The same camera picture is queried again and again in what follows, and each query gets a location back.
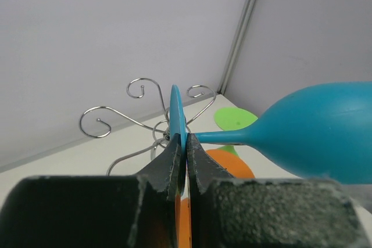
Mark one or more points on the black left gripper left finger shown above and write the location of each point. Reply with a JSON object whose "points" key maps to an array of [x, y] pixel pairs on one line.
{"points": [[139, 210]]}

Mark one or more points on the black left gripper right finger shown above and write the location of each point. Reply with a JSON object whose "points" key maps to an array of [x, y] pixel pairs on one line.
{"points": [[231, 212]]}

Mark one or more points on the orange plastic wine glass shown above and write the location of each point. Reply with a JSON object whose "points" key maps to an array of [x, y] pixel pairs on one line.
{"points": [[228, 159]]}

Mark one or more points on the green wine glass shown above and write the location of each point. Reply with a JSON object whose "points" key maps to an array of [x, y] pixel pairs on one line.
{"points": [[233, 118]]}

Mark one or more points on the blue plastic wine glass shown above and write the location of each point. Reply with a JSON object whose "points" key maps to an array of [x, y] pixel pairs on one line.
{"points": [[319, 131]]}

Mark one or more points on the right corner frame post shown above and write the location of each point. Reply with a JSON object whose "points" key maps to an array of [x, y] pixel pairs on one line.
{"points": [[237, 44]]}

